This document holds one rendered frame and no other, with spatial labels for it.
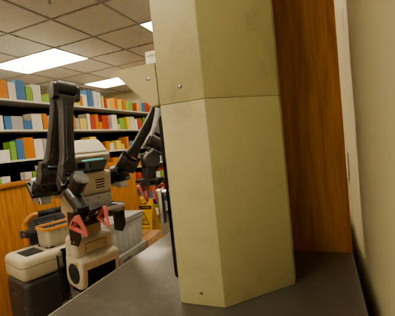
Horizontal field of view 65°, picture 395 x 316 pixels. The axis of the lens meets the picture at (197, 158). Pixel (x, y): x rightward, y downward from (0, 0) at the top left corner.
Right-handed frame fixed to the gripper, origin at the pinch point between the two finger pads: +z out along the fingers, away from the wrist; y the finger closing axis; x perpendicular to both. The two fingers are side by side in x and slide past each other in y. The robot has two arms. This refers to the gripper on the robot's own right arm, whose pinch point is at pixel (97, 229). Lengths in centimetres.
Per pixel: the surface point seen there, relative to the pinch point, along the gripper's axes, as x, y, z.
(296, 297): -45, -1, 56
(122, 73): -60, -14, -7
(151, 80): -63, -13, 0
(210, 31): -79, -7, 4
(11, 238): 142, 39, -88
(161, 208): -38.6, -10.1, 19.7
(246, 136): -65, -2, 24
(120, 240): 140, 119, -48
